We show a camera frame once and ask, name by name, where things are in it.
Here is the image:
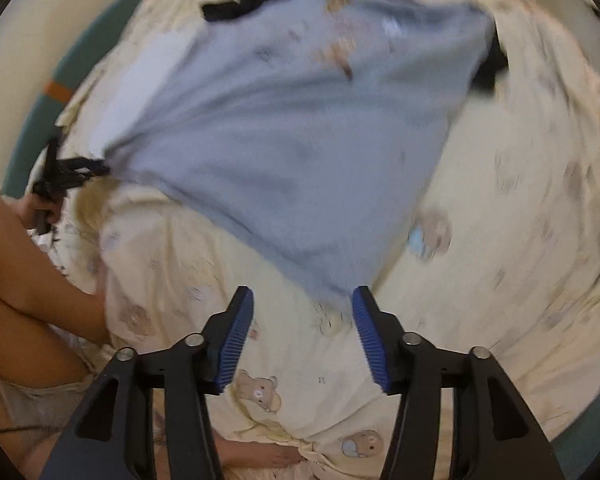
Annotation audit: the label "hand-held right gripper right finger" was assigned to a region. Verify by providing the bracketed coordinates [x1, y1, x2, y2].
[351, 285, 566, 480]

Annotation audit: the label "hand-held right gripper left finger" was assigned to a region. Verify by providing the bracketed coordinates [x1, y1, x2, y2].
[40, 285, 256, 480]

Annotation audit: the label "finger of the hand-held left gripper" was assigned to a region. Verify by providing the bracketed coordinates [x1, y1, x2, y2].
[55, 170, 112, 189]
[60, 156, 112, 174]

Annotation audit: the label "white printed t-shirt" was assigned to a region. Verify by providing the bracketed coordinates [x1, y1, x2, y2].
[92, 27, 192, 157]

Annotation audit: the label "light blue shirt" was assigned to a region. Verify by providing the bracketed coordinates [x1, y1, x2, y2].
[102, 0, 499, 307]

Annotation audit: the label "black and white shirt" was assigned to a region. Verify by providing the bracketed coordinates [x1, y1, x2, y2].
[201, 0, 511, 94]

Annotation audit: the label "person's left hand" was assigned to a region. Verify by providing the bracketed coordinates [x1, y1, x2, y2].
[17, 192, 64, 229]

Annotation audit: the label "person's bare leg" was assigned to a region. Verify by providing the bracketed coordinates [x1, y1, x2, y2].
[0, 280, 95, 397]
[0, 220, 112, 350]

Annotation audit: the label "teal headboard with orange stripe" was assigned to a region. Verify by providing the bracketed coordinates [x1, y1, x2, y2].
[0, 0, 147, 197]

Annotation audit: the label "cream printed blanket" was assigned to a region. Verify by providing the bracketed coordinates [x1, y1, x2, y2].
[55, 0, 600, 480]

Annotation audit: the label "grey shorts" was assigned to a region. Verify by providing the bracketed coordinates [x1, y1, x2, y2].
[0, 352, 102, 442]

